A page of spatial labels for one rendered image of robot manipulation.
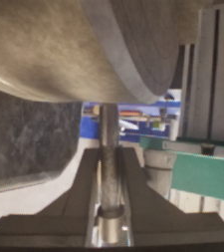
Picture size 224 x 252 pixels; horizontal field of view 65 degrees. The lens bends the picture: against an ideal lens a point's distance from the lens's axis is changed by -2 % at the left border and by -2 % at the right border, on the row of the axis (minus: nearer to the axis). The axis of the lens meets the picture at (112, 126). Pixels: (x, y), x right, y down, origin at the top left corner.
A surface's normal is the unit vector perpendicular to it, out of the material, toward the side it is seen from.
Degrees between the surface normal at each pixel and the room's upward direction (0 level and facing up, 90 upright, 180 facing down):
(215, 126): 90
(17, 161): 90
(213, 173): 90
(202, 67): 90
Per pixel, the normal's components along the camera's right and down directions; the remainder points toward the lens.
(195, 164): -0.47, -0.12
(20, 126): 0.90, 0.09
